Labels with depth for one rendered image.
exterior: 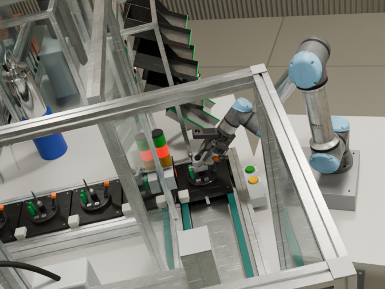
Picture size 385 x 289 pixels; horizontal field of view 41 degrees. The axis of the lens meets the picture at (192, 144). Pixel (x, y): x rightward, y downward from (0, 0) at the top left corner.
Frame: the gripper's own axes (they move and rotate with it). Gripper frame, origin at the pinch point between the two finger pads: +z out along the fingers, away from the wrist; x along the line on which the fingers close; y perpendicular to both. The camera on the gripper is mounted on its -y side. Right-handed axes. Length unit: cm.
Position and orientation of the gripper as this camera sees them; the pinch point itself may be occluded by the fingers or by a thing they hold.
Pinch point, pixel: (197, 160)
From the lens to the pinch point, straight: 227.8
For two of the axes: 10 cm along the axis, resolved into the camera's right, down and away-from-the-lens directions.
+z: -5.1, 7.1, 4.9
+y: 8.5, 3.4, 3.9
